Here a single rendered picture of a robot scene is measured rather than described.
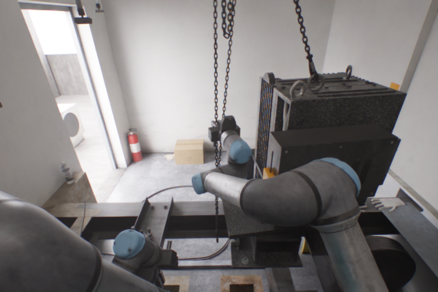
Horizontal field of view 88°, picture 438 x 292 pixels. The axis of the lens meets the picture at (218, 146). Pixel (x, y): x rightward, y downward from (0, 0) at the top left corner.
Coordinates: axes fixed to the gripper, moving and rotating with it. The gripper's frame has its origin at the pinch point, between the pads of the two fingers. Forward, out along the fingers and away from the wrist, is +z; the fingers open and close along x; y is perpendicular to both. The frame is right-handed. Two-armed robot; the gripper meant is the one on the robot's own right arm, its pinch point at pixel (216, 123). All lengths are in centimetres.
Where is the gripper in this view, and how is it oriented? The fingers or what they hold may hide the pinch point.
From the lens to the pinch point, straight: 106.7
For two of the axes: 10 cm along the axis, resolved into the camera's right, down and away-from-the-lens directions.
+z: -3.0, -4.3, 8.5
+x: 9.5, -1.4, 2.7
